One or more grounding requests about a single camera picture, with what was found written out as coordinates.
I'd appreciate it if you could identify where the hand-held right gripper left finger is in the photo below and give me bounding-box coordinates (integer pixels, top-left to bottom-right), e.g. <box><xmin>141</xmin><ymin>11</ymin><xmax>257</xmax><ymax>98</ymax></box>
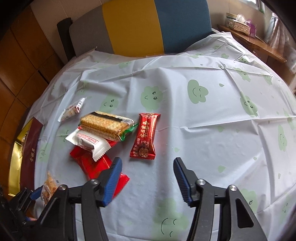
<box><xmin>28</xmin><ymin>157</ymin><xmax>123</xmax><ymax>241</ymax></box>

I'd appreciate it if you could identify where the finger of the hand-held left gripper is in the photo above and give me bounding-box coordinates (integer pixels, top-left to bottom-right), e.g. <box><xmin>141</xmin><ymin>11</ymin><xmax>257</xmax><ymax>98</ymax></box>
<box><xmin>13</xmin><ymin>186</ymin><xmax>44</xmax><ymax>210</ymax></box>

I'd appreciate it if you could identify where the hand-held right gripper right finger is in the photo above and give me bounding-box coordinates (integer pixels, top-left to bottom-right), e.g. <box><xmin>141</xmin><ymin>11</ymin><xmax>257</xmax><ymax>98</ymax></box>
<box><xmin>173</xmin><ymin>158</ymin><xmax>265</xmax><ymax>241</ymax></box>

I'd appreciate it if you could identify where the beige cookie packet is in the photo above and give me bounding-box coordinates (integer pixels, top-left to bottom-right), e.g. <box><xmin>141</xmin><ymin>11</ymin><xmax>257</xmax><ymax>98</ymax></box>
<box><xmin>40</xmin><ymin>171</ymin><xmax>58</xmax><ymax>207</ymax></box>

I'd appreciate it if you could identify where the maroon gift box gold interior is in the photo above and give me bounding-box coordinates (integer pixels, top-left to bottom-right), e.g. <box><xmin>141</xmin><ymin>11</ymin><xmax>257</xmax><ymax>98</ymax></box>
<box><xmin>7</xmin><ymin>117</ymin><xmax>44</xmax><ymax>202</ymax></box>

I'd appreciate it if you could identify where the white snack packet red end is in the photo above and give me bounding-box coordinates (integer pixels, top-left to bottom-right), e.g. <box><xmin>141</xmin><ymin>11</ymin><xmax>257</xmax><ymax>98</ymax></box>
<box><xmin>65</xmin><ymin>128</ymin><xmax>112</xmax><ymax>162</ymax></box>

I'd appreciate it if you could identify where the long red gold-print snack packet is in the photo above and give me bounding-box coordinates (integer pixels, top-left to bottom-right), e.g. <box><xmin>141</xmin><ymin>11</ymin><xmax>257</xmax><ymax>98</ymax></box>
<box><xmin>129</xmin><ymin>113</ymin><xmax>161</xmax><ymax>160</ymax></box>

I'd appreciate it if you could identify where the clear pack of crackers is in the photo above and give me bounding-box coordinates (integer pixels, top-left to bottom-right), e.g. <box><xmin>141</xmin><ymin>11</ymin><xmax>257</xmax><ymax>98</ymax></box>
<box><xmin>80</xmin><ymin>111</ymin><xmax>139</xmax><ymax>142</ymax></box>

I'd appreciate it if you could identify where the clear snack packet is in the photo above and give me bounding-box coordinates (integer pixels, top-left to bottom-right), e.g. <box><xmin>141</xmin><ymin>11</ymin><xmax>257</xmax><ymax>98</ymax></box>
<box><xmin>57</xmin><ymin>97</ymin><xmax>86</xmax><ymax>123</ymax></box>

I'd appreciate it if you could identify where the white sheet green cloud print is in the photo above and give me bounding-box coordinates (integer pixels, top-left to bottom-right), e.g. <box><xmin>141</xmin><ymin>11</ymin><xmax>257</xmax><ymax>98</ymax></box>
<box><xmin>23</xmin><ymin>29</ymin><xmax>296</xmax><ymax>241</ymax></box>

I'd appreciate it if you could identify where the wooden wardrobe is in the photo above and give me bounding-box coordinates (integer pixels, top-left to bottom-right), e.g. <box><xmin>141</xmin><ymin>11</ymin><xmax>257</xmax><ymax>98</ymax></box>
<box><xmin>0</xmin><ymin>5</ymin><xmax>70</xmax><ymax>200</ymax></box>

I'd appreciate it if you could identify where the wooden nightstand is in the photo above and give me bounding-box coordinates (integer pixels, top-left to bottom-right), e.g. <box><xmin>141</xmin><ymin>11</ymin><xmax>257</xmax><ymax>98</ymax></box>
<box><xmin>217</xmin><ymin>23</ymin><xmax>296</xmax><ymax>91</ymax></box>

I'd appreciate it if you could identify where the grey yellow blue headboard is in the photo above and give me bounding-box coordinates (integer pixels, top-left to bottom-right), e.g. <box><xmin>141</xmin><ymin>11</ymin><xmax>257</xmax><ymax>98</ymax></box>
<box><xmin>69</xmin><ymin>0</ymin><xmax>212</xmax><ymax>58</ymax></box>

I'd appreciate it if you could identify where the patterned tissue box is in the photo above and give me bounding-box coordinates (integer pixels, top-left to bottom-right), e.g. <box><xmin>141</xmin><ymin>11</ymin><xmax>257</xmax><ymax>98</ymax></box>
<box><xmin>225</xmin><ymin>13</ymin><xmax>251</xmax><ymax>34</ymax></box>

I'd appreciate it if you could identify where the small purple box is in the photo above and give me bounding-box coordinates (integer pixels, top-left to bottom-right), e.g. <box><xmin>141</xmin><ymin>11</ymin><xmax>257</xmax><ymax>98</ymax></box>
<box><xmin>246</xmin><ymin>19</ymin><xmax>257</xmax><ymax>39</ymax></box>

